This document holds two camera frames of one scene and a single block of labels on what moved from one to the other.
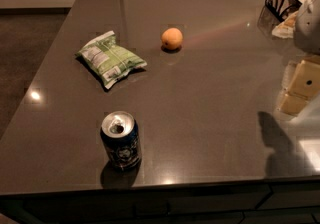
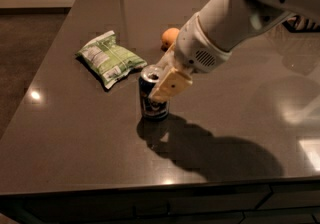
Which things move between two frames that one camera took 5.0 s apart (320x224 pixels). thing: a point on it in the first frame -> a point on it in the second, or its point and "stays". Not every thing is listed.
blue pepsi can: [120, 132] -> [151, 109]
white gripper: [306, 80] -> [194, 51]
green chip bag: [110, 60] stays
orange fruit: [172, 38] stays
